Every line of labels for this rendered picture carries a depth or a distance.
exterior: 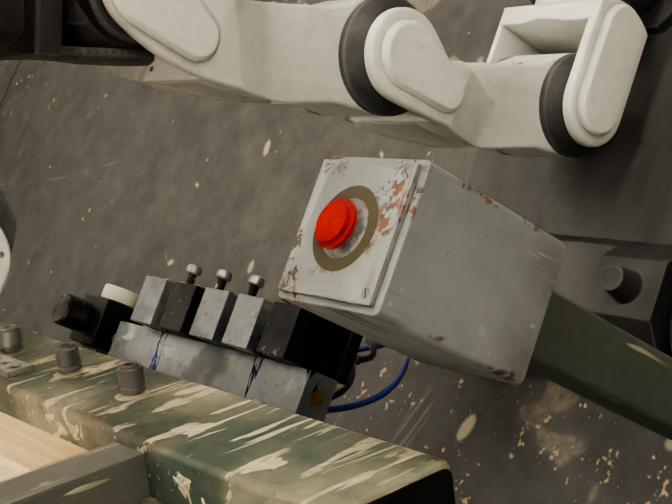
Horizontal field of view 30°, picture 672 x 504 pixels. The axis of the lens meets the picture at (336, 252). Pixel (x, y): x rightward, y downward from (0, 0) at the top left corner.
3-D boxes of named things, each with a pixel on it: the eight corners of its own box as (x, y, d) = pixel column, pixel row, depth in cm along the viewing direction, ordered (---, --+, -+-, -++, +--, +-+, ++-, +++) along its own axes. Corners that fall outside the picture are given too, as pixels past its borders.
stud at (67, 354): (86, 370, 128) (82, 342, 128) (65, 377, 127) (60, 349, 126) (75, 366, 130) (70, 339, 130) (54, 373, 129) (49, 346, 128)
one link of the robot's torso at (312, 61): (364, 16, 166) (40, -76, 136) (457, 7, 152) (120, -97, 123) (349, 131, 166) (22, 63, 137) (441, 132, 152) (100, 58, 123)
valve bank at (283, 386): (475, 342, 129) (307, 259, 114) (431, 475, 127) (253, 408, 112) (209, 289, 168) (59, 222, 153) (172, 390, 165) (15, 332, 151)
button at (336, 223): (377, 207, 91) (357, 196, 90) (359, 258, 91) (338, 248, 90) (342, 204, 95) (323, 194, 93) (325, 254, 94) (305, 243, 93)
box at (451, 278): (576, 248, 100) (426, 156, 89) (530, 390, 98) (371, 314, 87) (470, 236, 109) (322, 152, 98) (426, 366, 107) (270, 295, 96)
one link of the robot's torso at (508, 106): (534, 67, 189) (281, -5, 159) (642, 62, 173) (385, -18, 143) (521, 169, 189) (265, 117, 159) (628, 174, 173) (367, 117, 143)
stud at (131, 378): (151, 392, 118) (146, 362, 118) (129, 400, 117) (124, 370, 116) (138, 388, 120) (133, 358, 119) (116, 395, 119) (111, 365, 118)
